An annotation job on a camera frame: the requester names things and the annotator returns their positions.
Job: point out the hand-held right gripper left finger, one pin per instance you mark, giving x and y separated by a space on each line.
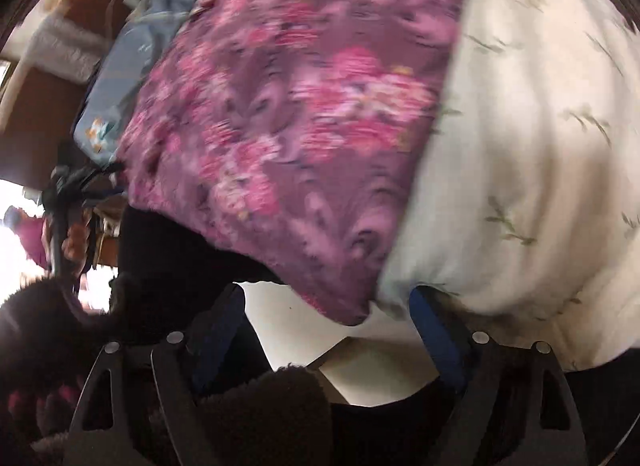
225 326

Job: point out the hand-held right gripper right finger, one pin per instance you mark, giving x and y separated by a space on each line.
435 336

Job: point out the purple floral garment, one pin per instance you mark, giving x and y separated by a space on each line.
280 135

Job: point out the person's left forearm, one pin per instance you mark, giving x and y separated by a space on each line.
35 326

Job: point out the person's black fuzzy clothing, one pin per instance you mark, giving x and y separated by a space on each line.
165 256

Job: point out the wooden cabinet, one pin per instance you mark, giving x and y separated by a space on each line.
35 110

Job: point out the white towel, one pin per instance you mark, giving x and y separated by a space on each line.
60 45

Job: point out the white leaf-print pillow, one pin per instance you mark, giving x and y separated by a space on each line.
525 170

